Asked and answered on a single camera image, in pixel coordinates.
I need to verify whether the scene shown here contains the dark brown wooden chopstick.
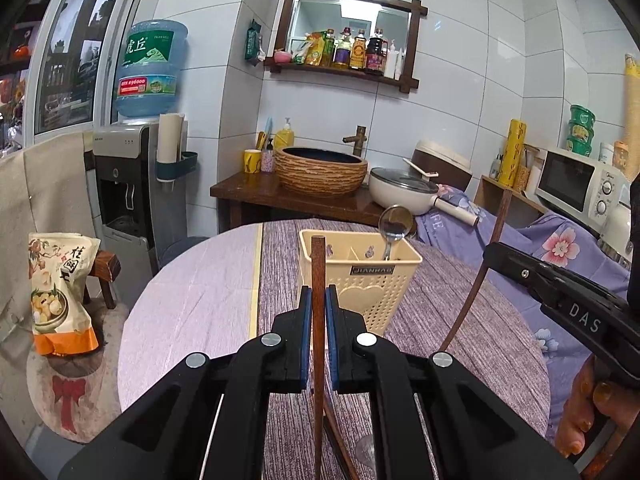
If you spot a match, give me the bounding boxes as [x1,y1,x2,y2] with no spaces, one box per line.
[439,190,513,352]

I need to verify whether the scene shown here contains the steel spoon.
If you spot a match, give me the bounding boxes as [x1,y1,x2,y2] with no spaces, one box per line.
[378,205,414,260]

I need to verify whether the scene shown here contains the right hand orange nails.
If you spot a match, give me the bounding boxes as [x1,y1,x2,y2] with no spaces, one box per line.
[555,356,639,458]

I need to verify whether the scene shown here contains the purple floral cloth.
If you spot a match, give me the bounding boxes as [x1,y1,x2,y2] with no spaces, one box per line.
[418,185,629,441]

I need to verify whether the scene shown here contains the purple striped table mat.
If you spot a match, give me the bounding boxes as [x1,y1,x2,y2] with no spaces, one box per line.
[258,219,550,479]

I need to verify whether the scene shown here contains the reddish brown wooden chopstick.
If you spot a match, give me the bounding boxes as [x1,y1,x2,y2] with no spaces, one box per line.
[322,394,359,480]

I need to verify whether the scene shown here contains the white microwave oven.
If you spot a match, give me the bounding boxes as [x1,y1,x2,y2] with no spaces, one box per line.
[535,148,630,234]

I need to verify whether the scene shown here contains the wooden side shelf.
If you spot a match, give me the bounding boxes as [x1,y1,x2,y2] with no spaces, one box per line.
[472,173,549,230]

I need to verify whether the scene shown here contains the wooden stool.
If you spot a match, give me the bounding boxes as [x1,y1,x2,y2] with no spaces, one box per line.
[89,250,122,310]

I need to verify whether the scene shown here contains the green stacked cups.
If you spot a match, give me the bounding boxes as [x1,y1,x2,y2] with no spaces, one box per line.
[566,104,596,157]

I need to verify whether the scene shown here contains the cream plastic utensil holder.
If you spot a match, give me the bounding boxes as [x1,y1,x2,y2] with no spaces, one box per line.
[298,229,422,336]

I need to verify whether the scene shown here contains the snack bag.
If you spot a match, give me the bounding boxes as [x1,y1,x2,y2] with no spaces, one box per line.
[28,233,100,356]

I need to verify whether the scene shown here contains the yellow roll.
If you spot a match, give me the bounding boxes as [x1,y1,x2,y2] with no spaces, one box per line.
[498,119,527,188]

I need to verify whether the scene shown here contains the brown rice cooker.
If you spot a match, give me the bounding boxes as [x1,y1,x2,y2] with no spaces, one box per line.
[411,140,472,191]

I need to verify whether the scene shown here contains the water dispenser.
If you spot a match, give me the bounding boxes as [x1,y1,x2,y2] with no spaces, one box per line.
[91,122,189,266]

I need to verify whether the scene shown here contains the white cooking pot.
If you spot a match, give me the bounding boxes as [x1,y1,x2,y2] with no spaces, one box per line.
[368,167,478,226]

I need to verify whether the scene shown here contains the yellow mug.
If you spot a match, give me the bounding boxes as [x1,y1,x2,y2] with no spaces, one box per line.
[243,148,262,174]

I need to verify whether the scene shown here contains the woven basin sink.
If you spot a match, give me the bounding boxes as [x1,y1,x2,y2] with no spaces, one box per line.
[274,146,368,197]

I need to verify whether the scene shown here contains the brass faucet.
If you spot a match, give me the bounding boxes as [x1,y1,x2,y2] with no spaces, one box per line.
[342,126,367,157]

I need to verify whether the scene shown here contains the yellow soap bottle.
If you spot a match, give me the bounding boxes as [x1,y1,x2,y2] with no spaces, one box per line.
[272,117,295,150]

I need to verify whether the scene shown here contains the dark soy sauce bottle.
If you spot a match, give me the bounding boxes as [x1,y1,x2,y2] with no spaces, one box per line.
[366,28,388,76]

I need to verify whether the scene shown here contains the blue water bottle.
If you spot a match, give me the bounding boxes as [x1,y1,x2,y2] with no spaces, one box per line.
[115,20,189,119]

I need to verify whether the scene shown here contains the yellow oil bottle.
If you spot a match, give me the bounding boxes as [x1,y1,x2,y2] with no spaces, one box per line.
[349,29,367,70]

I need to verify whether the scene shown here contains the green hanging packet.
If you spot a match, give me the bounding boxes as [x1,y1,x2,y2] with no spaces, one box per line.
[244,20,266,66]

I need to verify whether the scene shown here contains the wooden wall shelf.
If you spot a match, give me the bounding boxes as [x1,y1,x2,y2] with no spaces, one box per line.
[265,0,428,94]

